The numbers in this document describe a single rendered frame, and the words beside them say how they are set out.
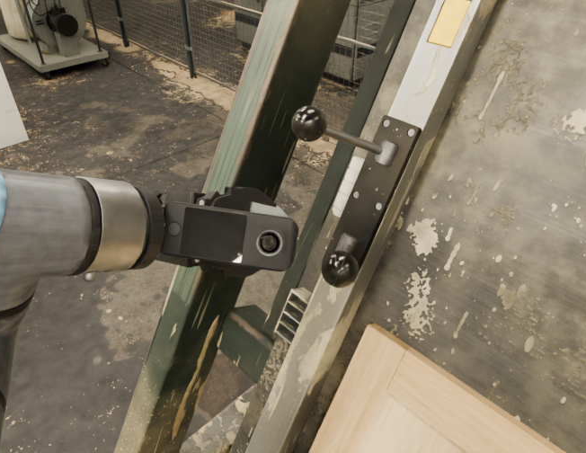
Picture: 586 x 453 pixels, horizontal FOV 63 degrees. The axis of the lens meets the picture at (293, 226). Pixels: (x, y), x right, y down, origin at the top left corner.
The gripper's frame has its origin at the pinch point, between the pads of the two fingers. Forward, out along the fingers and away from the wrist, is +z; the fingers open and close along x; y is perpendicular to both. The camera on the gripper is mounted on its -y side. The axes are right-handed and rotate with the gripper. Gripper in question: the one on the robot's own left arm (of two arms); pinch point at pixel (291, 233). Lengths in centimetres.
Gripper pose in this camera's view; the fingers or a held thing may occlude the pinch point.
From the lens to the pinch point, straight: 54.8
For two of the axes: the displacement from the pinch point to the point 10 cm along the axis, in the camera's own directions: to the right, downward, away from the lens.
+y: -7.8, -1.0, 6.1
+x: -0.9, 10.0, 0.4
